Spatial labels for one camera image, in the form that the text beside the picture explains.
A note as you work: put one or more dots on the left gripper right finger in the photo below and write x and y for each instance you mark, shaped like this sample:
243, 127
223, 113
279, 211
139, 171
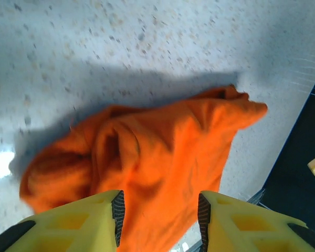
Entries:
252, 228

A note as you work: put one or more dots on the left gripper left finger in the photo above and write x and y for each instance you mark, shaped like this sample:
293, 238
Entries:
68, 228

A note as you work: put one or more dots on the orange t-shirt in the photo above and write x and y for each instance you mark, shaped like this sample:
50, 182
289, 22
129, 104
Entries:
160, 144

